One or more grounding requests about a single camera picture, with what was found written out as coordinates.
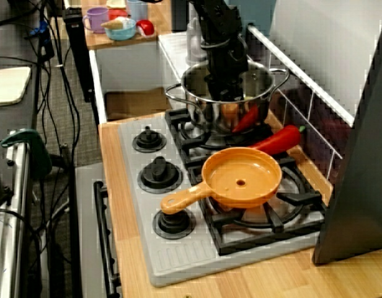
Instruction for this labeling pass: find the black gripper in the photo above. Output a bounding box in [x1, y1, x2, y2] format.
[205, 38, 250, 103]

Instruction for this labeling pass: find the stainless steel pot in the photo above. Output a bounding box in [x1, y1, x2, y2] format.
[165, 60, 291, 133]

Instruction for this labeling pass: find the orange toy frying pan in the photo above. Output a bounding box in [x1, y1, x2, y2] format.
[160, 147, 283, 215]

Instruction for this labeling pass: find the grey toy faucet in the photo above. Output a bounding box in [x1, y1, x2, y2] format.
[185, 17, 210, 66]

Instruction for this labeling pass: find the black burner grate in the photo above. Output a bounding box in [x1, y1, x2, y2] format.
[186, 158, 328, 257]
[165, 108, 274, 170]

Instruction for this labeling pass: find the red toy chili pepper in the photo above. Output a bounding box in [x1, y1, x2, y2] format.
[248, 124, 306, 156]

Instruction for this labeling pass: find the white backsplash ledge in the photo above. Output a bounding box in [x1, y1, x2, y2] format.
[246, 24, 355, 127]

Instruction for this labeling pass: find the teal toy cabinet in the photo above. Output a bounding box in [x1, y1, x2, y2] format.
[234, 0, 277, 35]

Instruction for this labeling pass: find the black stove knob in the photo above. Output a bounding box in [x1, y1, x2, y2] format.
[138, 156, 184, 195]
[153, 207, 197, 240]
[131, 125, 167, 153]

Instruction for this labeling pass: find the red and white toy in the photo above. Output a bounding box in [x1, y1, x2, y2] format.
[136, 19, 156, 38]

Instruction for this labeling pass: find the white toy sink basin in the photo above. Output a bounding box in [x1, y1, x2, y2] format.
[88, 30, 187, 125]

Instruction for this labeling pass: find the dark tile backsplash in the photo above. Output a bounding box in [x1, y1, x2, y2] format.
[246, 52, 353, 184]

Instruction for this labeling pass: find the blue toy bowl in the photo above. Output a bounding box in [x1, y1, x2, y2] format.
[104, 17, 138, 41]

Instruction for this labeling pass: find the light blue toy cup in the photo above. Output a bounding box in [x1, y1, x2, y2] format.
[126, 0, 148, 22]

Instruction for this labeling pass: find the toy ice cream cone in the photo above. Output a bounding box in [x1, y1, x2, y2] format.
[100, 17, 131, 31]

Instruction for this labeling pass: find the red toy bowl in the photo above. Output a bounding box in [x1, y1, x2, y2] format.
[107, 8, 130, 21]

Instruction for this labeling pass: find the wooden shelf board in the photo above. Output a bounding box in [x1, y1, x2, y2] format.
[81, 0, 173, 50]

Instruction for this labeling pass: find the purple toy cup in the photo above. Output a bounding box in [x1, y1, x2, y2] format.
[82, 6, 110, 34]

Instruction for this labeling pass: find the dark grey side panel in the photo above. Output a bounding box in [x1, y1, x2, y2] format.
[312, 6, 382, 264]

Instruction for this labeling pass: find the grey stove top plate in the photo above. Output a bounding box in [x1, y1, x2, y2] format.
[117, 113, 327, 288]

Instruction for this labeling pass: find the white oven door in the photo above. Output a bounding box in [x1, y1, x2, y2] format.
[75, 163, 117, 298]

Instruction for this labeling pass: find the green clamp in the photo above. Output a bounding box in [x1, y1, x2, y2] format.
[0, 129, 53, 179]

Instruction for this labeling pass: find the black metal leg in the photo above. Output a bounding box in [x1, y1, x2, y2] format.
[68, 145, 84, 298]

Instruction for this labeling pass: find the white flat board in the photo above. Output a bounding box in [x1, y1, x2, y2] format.
[0, 66, 33, 107]

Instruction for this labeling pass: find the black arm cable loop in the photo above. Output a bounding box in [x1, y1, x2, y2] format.
[231, 33, 250, 63]

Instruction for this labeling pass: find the black upright post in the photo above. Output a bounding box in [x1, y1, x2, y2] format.
[62, 7, 96, 103]

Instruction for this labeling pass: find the black oven door handle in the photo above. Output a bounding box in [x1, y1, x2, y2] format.
[93, 181, 122, 297]

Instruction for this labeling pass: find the blue cable connector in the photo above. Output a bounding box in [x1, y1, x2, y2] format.
[25, 20, 53, 43]

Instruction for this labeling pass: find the aluminium frame rail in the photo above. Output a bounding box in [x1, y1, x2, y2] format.
[0, 130, 32, 298]

